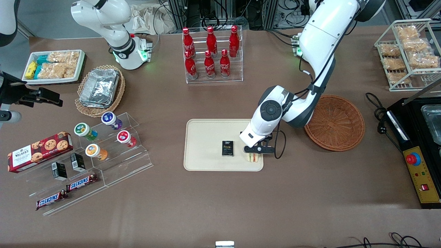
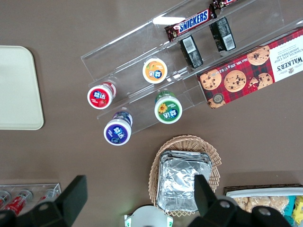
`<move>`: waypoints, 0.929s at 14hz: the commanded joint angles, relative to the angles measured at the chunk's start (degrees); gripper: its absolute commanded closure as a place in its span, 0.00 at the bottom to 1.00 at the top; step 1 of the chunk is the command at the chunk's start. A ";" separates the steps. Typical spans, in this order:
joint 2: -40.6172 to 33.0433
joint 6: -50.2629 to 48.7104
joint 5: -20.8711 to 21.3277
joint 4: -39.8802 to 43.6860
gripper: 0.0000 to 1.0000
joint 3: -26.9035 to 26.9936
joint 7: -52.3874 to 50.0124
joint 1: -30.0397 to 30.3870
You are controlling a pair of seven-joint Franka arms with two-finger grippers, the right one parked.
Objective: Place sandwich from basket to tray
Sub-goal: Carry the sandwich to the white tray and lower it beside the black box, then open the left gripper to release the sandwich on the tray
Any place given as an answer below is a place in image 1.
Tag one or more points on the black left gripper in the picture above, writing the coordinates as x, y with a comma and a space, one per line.
269, 137

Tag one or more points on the small black carton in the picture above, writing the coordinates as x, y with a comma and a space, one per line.
59, 171
78, 162

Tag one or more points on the teal snack bar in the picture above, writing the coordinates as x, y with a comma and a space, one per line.
38, 71
42, 59

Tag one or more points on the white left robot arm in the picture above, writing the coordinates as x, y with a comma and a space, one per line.
320, 34

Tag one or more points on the clear acrylic stepped snack stand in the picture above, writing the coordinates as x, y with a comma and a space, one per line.
44, 186

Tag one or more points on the Snickers chocolate bar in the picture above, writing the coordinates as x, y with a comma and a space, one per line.
51, 199
82, 182

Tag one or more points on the triangular sandwich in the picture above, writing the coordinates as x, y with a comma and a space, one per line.
253, 157

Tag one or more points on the light wicker basket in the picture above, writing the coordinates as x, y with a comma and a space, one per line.
120, 93

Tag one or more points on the clear acrylic stepped cup stand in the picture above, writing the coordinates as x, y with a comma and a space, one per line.
137, 162

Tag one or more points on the beige cloth bag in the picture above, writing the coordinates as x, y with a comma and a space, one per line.
151, 19

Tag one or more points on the steel pan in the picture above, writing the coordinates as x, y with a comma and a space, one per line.
432, 124

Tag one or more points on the black appliance housing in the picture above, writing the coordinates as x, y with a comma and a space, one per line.
413, 120

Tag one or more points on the red Walkers cookie box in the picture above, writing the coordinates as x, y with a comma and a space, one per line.
38, 153

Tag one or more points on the clear pack of rice snacks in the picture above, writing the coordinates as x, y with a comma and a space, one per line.
63, 57
55, 70

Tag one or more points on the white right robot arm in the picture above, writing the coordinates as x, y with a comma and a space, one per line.
113, 31

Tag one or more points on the white device at table edge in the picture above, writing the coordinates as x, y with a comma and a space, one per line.
224, 244

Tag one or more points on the orange lid cup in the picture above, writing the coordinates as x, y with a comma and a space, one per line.
93, 151

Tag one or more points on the yellow snack bar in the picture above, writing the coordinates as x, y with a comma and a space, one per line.
31, 70

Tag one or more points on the bagged bread pack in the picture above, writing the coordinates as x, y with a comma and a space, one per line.
416, 45
407, 32
390, 50
424, 61
399, 78
393, 63

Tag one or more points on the cream plastic tray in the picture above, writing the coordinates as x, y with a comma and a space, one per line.
206, 144

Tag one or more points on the green lid cup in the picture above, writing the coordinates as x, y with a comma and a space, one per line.
82, 130

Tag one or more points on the brown wicker basket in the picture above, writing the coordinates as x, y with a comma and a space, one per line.
337, 124

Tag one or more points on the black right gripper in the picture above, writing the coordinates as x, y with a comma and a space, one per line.
14, 92

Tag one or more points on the silver foil container stack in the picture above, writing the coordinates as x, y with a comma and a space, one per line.
100, 88

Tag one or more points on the yellow emergency stop control box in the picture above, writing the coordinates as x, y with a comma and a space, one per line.
422, 175

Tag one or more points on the red lid cup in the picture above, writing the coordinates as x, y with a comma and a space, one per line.
124, 137

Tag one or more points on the red cola bottle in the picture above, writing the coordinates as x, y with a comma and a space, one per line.
187, 41
211, 40
209, 65
234, 41
190, 66
224, 64

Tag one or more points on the white rectangular snack tray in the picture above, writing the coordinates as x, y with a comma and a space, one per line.
81, 65

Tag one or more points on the purple lid cup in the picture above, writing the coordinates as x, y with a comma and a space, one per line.
109, 119

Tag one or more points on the small black box gold print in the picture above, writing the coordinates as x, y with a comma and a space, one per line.
227, 148

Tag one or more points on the clear acrylic bottle rack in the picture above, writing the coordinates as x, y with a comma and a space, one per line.
237, 69

